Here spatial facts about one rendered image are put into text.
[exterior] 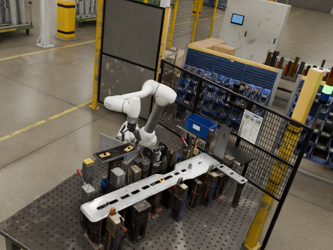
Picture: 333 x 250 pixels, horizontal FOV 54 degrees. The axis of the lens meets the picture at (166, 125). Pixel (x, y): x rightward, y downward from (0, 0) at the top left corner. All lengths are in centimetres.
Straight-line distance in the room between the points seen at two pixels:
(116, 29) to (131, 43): 33
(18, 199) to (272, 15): 747
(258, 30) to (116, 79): 497
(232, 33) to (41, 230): 794
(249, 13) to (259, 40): 78
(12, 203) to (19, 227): 130
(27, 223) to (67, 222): 28
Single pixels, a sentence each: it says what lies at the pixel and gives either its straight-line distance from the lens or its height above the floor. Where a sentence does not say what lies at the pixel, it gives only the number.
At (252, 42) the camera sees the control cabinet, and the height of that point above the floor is 93.
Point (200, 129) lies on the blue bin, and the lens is 338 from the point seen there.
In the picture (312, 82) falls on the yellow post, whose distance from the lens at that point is 292.
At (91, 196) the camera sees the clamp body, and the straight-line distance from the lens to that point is 247.
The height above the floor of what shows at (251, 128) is 129.
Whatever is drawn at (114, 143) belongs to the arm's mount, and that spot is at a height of 89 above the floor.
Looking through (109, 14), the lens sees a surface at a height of 169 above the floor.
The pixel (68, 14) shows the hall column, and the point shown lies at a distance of 1020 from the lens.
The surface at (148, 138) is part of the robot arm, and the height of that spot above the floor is 97.
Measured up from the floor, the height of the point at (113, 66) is 88.
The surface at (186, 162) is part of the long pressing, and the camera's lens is 297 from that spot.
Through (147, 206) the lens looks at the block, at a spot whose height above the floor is 103.
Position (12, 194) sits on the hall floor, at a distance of 413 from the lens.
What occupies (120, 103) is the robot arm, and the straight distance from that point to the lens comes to 253.
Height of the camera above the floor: 262
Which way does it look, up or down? 27 degrees down
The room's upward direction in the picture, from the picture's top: 10 degrees clockwise
